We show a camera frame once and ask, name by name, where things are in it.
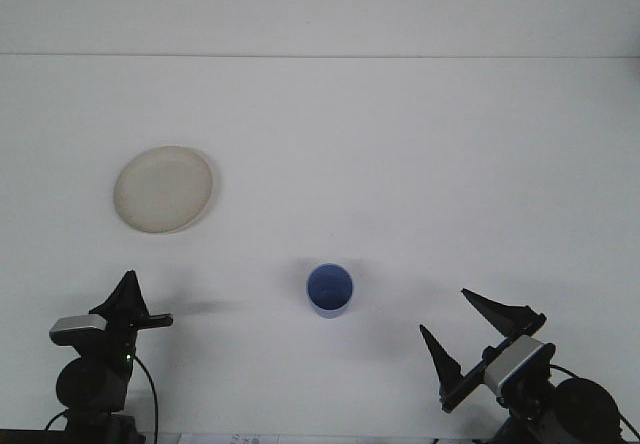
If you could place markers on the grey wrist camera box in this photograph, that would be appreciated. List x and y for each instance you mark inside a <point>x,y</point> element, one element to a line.
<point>77,329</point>
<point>512,364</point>

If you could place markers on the pale round plate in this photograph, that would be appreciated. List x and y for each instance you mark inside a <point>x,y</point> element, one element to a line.
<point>165,189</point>

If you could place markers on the pale blue cup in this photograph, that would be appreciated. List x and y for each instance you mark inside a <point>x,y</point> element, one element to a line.
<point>330,289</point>

